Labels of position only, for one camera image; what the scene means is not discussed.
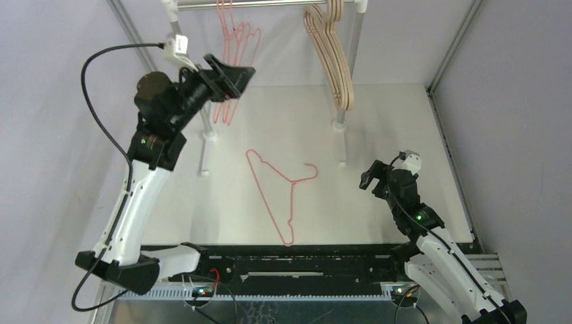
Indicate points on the right aluminium frame post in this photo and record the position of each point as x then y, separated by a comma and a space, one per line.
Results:
467, 22

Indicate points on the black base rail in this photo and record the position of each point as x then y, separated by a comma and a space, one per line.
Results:
302, 270

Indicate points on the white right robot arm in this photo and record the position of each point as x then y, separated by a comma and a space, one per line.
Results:
431, 258

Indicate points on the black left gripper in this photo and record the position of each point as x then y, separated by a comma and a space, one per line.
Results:
237, 78

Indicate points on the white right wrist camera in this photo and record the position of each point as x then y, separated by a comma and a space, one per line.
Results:
410, 161

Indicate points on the aluminium frame post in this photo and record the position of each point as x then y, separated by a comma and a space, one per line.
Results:
467, 22
143, 58

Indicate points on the right circuit board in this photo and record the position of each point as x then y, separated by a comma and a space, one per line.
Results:
400, 293

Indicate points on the left circuit board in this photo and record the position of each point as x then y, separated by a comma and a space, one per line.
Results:
203, 292

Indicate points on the left aluminium frame post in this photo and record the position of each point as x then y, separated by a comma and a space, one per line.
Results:
143, 58

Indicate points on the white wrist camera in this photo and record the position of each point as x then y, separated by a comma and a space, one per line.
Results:
410, 161
175, 51

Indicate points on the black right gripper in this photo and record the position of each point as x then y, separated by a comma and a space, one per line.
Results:
380, 177

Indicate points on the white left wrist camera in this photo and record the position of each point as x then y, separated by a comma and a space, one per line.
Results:
175, 51

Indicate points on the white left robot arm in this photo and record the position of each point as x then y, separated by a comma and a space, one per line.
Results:
118, 257

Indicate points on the circuit board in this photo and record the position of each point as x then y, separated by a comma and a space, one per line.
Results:
203, 292
400, 293

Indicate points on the pink wire hanger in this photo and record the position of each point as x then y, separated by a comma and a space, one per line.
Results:
251, 44
292, 187
237, 55
226, 18

